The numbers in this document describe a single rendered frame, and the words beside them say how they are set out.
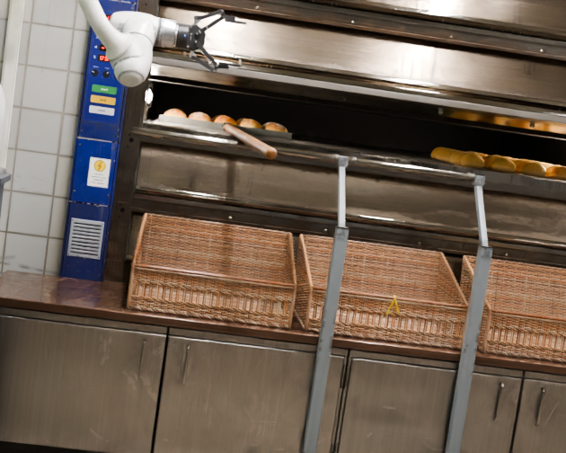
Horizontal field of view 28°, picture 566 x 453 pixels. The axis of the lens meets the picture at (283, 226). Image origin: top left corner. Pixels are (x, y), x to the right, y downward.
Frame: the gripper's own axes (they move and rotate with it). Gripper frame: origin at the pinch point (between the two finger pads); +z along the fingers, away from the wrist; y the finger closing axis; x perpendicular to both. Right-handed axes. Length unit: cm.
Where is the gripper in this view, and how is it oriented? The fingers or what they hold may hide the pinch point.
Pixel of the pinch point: (239, 44)
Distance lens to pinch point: 363.4
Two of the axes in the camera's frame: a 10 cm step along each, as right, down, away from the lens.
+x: 1.0, 1.2, -9.9
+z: 9.8, 1.3, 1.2
